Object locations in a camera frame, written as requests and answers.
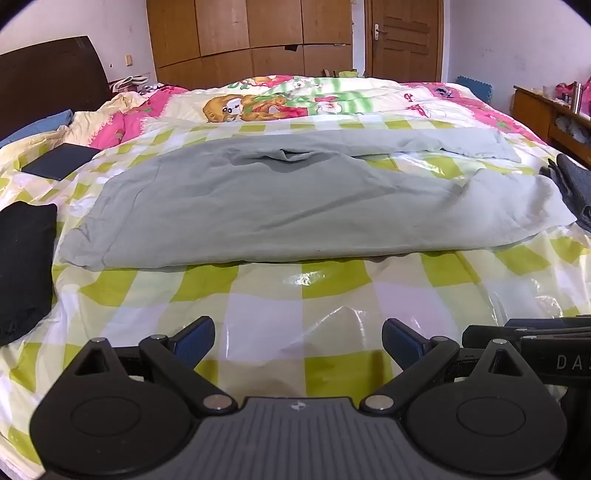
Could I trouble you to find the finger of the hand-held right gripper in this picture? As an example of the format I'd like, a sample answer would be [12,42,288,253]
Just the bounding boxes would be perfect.
[463,325,591,352]
[505,316,591,329]

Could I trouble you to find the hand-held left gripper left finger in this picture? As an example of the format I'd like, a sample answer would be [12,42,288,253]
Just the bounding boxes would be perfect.
[74,316,238,414]

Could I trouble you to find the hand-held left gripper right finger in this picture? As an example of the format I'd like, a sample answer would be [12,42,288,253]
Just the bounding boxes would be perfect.
[361,318,525,414]

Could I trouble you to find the grey-green pants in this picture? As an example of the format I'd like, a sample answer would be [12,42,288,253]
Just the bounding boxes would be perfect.
[58,126,578,271]

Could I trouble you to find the yellow checked plastic bed cover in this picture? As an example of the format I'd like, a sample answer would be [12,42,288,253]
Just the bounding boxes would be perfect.
[0,111,591,480]

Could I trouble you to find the dark grey garment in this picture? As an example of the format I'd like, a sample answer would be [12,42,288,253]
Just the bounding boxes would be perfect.
[539,154,591,232]

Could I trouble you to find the black folded cloth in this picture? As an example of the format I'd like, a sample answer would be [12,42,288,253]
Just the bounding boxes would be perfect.
[0,202,58,347]

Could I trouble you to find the grey cloth in desk shelf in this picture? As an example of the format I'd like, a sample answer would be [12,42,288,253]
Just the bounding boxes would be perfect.
[554,115,591,144]

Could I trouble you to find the wooden side desk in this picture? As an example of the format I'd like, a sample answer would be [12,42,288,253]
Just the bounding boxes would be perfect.
[510,84,591,169]

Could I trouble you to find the dark blue flat notebook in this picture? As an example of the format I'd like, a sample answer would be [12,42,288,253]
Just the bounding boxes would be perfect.
[21,143,102,182]

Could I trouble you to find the blue foam mat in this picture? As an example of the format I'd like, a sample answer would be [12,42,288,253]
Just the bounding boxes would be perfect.
[456,75,495,103]

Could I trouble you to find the cartoon printed quilt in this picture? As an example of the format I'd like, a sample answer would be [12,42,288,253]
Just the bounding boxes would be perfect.
[69,74,550,153]

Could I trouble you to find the blue pillow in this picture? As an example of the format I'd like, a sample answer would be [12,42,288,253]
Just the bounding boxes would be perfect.
[0,109,75,148]

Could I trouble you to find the pile of light clothes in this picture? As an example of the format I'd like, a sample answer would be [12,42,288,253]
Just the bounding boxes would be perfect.
[108,74,153,95]

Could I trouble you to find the dark wooden headboard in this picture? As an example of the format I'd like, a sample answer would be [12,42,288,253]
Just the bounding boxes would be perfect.
[0,36,112,141]

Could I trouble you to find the wooden door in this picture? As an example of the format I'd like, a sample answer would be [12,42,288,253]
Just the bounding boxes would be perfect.
[365,0,444,83]

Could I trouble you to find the wooden wardrobe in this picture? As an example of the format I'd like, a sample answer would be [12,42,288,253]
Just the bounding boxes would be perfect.
[147,0,354,88]

